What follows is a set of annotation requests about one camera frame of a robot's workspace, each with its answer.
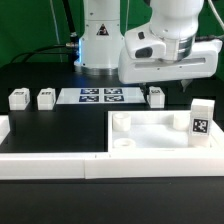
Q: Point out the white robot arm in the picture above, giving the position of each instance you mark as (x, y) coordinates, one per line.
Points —
(101, 44)

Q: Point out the white square table top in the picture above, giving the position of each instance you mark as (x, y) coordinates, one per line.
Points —
(156, 130)

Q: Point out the white U-shaped obstacle fence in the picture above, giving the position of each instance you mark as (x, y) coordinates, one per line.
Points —
(125, 164)

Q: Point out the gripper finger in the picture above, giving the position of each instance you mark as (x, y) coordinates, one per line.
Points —
(185, 83)

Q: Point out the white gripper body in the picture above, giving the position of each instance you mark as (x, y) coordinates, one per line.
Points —
(151, 57)

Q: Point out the white marker sheet with tags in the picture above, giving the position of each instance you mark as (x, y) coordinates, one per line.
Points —
(106, 95)

